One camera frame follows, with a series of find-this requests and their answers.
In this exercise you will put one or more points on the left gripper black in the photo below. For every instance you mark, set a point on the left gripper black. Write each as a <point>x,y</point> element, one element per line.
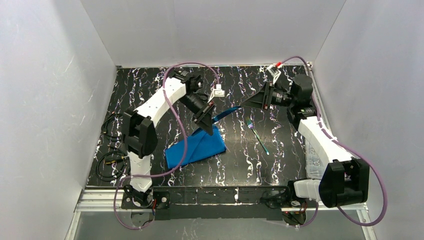
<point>204,111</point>

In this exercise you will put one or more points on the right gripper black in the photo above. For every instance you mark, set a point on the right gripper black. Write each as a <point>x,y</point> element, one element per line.
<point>269,96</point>

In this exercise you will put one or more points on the blue cloth napkin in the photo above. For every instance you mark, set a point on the blue cloth napkin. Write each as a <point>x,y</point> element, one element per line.
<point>200,146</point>

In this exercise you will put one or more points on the iridescent fork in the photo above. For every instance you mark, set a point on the iridescent fork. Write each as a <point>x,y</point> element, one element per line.
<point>250,125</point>

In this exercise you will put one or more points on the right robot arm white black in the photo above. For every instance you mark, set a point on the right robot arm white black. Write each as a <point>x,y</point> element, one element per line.
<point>345,180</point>

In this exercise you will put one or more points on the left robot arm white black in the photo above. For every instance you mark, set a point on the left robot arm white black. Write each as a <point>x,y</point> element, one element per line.
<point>139,127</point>

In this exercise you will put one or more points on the clear plastic organizer box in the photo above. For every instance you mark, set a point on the clear plastic organizer box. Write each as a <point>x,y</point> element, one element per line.
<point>314,167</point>

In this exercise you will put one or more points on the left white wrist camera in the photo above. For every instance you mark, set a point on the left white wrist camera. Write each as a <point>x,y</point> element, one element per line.
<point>216,93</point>

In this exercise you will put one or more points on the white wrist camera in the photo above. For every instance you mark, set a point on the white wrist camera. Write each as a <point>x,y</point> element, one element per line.
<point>216,93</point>
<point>275,72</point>

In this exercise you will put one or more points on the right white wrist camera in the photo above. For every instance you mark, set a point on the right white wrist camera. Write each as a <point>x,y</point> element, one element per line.
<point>275,72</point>

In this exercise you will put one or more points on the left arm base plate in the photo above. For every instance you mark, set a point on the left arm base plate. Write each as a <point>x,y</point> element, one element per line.
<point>153,198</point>

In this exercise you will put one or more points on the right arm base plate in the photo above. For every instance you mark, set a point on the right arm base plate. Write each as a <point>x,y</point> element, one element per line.
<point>294,209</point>

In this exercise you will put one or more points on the aluminium frame rail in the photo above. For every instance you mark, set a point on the aluminium frame rail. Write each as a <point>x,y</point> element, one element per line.
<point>208,213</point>

